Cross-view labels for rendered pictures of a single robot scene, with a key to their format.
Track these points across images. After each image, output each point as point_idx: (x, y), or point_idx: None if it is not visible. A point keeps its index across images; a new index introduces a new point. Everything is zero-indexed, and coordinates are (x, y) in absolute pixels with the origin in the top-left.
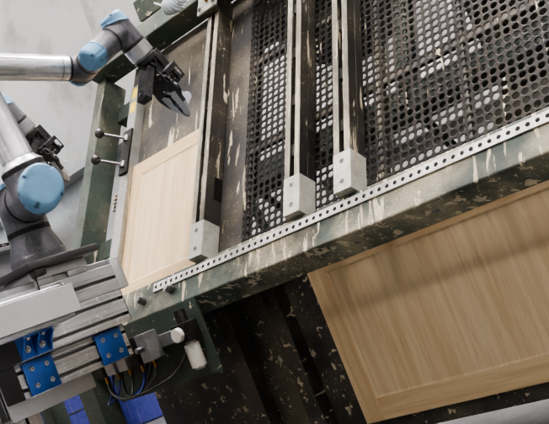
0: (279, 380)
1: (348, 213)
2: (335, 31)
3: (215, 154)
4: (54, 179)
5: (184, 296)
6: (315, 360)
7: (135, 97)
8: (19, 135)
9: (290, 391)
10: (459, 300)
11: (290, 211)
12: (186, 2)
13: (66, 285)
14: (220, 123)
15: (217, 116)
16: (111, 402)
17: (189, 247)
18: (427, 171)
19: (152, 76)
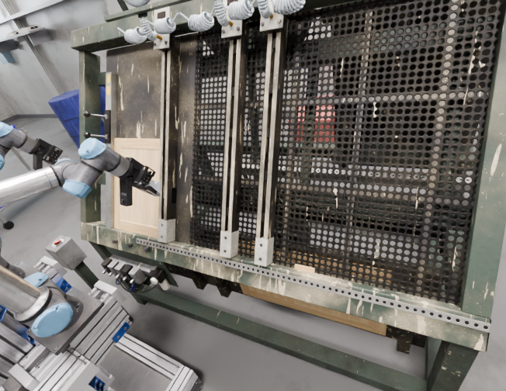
0: None
1: (261, 277)
2: (264, 137)
3: (171, 171)
4: (63, 314)
5: (156, 257)
6: None
7: (109, 83)
8: (22, 294)
9: None
10: None
11: (224, 255)
12: (145, 39)
13: (86, 366)
14: (174, 147)
15: (172, 143)
16: (117, 284)
17: (156, 222)
18: (317, 287)
19: (131, 186)
